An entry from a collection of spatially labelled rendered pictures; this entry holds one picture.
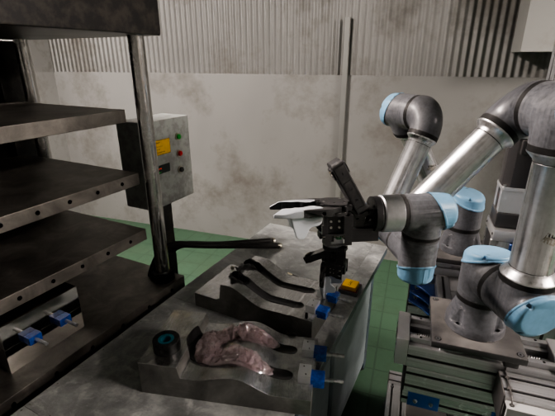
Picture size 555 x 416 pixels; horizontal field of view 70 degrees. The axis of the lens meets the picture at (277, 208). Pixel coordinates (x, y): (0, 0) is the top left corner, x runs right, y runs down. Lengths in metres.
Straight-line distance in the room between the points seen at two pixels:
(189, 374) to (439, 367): 0.71
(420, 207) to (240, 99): 3.03
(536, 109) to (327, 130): 2.68
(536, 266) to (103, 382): 1.21
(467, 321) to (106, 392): 1.04
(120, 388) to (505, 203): 1.27
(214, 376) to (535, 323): 0.81
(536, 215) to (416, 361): 0.54
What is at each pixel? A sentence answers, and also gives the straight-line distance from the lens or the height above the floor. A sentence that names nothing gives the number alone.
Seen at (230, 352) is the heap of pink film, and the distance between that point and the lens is 1.26.
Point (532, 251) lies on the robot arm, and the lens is 0.98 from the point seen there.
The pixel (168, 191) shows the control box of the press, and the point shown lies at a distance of 1.95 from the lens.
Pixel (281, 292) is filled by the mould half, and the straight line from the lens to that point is 1.55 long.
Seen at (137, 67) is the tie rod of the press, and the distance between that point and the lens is 1.62.
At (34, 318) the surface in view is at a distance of 1.56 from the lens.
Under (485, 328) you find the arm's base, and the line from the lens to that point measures 1.19.
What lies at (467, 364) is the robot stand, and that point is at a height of 0.95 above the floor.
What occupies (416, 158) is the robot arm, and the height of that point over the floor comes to 1.43.
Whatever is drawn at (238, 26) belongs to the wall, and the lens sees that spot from 3.72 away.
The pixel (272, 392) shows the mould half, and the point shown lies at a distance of 1.21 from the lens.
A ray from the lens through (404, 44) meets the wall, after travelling 3.39.
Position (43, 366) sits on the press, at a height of 0.78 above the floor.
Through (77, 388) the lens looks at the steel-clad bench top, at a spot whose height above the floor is 0.80.
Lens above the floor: 1.72
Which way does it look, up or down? 21 degrees down
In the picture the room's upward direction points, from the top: straight up
